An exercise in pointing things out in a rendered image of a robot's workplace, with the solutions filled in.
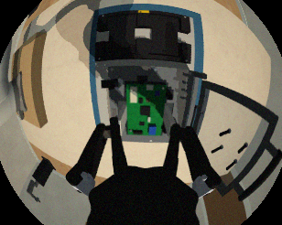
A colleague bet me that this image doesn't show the green circuit board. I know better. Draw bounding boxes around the green circuit board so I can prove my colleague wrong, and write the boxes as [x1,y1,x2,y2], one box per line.
[126,83,167,135]

